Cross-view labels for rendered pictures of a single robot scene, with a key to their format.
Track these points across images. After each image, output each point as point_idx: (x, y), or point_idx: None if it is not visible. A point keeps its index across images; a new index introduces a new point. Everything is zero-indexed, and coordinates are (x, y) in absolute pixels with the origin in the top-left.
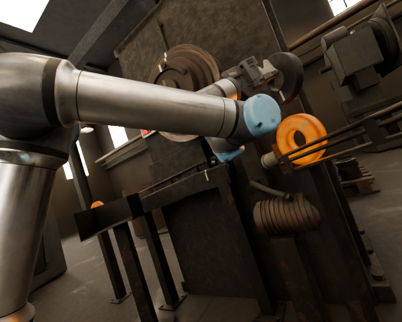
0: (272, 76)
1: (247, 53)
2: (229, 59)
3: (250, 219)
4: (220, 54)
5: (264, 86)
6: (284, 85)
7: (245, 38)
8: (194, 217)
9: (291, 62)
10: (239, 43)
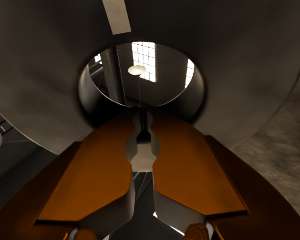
0: (27, 197)
1: (263, 134)
2: None
3: None
4: None
5: (230, 110)
6: (74, 53)
7: (246, 148)
8: None
9: (20, 127)
10: (261, 155)
